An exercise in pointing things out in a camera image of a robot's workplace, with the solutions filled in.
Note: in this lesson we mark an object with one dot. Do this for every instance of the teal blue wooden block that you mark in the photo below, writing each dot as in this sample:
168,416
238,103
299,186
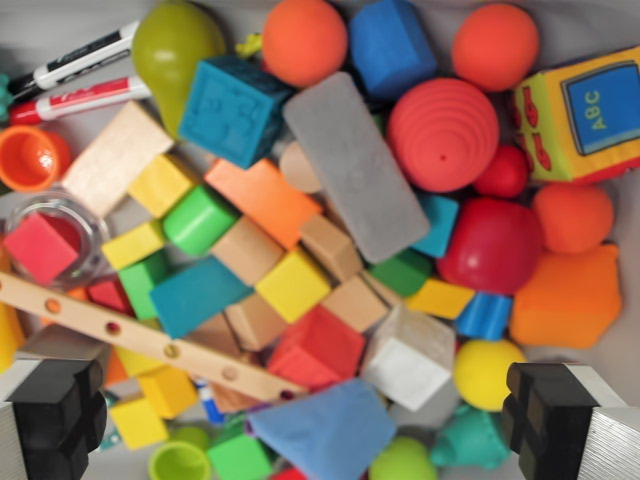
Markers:
197,295

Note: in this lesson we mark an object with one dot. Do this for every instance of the blue plastic spool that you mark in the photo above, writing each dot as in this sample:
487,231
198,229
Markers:
482,316

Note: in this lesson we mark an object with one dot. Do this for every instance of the round natural wood disc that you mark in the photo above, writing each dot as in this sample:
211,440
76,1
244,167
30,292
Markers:
297,170

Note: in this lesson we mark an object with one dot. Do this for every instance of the green textured toy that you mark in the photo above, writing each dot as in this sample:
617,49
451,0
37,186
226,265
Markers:
232,426

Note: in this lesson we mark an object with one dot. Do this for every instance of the teal rubber toy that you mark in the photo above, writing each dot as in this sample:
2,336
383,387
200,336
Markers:
470,440

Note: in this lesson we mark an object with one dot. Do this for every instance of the wooden strip with holes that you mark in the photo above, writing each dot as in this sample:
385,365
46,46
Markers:
140,337

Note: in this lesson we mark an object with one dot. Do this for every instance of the green wooden cylinder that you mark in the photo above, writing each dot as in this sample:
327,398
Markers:
197,220

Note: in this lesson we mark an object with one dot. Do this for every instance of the teal spiky toy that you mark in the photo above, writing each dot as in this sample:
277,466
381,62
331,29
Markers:
3,95

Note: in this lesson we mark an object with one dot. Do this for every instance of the teal embossed rubber cube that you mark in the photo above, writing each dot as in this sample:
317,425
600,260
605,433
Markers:
230,110

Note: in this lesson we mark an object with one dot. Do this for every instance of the blue cloth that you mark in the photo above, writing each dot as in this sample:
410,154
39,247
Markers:
320,430

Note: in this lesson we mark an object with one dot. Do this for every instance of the olive green pear toy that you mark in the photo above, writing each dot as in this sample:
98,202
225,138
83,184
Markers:
165,50

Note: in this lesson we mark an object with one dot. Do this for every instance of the pink-red wooden cube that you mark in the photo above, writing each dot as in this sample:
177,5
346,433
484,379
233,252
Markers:
40,247

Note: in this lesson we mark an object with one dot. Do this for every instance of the fabric ABC cube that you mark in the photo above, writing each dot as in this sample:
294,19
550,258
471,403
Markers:
600,115

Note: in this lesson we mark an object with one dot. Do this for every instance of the white embossed rubber cube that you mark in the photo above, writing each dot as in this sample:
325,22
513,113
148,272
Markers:
410,360

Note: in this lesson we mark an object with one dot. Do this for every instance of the red ribbed dome toy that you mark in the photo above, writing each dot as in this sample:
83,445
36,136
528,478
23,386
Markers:
442,135

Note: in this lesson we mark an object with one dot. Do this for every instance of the yellow wooden cube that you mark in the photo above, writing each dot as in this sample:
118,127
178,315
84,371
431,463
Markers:
292,285
160,182

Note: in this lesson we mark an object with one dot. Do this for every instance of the orange plastic cup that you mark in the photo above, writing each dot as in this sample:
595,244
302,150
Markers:
30,157

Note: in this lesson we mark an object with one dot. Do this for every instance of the yellow ball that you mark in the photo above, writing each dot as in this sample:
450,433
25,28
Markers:
487,375

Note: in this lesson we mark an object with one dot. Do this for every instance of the brown wood block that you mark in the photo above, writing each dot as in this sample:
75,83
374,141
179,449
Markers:
231,398

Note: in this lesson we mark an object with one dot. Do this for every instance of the lime green plastic cup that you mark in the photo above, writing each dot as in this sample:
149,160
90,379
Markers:
180,464

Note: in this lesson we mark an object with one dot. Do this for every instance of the grey foam brick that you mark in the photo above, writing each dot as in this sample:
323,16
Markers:
355,167

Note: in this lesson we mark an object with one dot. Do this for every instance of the yellow wooden block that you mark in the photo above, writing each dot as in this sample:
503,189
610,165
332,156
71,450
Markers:
139,424
9,337
132,245
167,391
135,362
440,298

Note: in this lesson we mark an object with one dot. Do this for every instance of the teal wooden cube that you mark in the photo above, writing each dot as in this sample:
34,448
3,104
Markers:
440,225

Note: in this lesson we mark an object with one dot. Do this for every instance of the red embossed rubber cube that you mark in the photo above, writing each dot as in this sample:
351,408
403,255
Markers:
317,347

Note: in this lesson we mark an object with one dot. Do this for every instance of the orange foam pentagon block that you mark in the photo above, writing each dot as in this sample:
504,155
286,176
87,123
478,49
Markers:
567,300

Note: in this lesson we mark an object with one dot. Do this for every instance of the green wooden cube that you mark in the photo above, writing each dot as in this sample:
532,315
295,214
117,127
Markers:
240,457

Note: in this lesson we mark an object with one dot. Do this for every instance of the large natural wood block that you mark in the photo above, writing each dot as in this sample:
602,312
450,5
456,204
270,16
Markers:
112,160

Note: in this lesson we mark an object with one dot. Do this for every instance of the small orange wooden block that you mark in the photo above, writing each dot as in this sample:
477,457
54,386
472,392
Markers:
116,371

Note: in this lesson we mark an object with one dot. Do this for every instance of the orange foam ball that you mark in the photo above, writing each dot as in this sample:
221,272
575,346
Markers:
572,217
305,40

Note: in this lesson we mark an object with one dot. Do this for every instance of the small red ball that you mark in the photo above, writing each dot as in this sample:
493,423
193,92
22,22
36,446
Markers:
505,175

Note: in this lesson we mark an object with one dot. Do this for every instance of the black silver gripper left finger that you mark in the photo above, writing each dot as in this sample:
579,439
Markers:
55,420

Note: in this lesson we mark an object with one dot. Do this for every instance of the white marker with red cap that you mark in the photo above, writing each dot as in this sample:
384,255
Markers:
90,95

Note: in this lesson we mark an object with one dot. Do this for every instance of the yellow-green rubber toy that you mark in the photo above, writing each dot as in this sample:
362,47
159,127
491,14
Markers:
250,46

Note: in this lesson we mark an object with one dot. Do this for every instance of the small purple piece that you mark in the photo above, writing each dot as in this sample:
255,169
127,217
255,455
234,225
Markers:
250,429

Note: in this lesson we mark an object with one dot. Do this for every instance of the lime green foam ball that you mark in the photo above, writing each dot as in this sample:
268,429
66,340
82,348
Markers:
402,461

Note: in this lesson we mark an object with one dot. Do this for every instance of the dark red rounded toy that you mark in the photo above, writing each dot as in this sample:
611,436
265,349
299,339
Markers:
492,245

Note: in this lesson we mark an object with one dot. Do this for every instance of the green wooden block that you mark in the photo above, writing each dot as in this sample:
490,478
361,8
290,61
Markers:
402,272
137,285

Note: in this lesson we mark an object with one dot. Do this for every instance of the black silver gripper right finger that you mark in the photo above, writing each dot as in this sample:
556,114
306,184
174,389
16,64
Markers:
560,420

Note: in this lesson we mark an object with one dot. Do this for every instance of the orange-red smooth ball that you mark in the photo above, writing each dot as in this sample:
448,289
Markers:
495,47

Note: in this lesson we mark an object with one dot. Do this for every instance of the small red piece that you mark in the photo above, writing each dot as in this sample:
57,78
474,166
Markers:
290,475

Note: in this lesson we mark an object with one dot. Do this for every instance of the blue foam block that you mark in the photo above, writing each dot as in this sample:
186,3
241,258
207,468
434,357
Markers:
390,50

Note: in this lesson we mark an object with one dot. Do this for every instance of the small red wooden block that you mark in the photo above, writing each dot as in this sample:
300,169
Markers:
107,296

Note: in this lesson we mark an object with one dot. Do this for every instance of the lime green plastic piece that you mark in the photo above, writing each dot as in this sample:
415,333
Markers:
190,435

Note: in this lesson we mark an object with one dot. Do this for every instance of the white marker with black cap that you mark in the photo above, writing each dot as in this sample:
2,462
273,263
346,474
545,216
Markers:
85,57

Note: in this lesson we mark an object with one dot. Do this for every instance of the clear glass jar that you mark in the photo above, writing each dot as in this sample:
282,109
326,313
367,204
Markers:
95,235

